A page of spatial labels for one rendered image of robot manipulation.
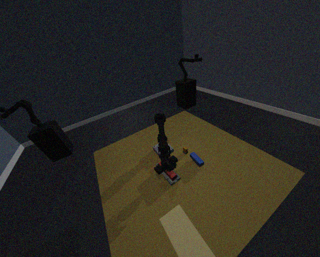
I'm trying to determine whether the red tapered block with square sockets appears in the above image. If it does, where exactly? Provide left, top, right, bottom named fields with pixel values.
left=158, top=162, right=177, bottom=181

